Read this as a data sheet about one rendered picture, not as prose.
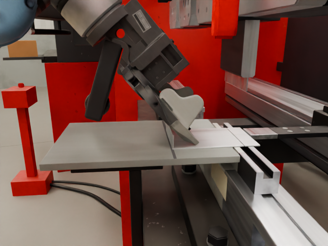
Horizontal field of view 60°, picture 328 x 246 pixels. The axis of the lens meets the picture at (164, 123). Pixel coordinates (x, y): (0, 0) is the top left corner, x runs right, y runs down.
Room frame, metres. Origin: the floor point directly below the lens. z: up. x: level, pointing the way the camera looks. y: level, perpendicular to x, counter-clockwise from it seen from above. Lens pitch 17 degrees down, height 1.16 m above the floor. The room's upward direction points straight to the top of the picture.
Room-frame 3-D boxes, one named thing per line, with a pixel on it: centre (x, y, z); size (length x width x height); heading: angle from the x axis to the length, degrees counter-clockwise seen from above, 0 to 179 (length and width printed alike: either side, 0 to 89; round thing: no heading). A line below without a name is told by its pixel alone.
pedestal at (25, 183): (1.99, 1.02, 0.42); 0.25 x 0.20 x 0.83; 96
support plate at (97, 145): (0.43, 0.04, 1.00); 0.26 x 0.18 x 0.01; 96
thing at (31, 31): (1.68, 0.64, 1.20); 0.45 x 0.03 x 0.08; 173
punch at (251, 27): (0.44, -0.11, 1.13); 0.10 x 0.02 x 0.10; 6
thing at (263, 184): (0.41, -0.12, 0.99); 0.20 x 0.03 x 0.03; 6
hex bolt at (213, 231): (0.30, -0.07, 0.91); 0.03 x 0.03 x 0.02
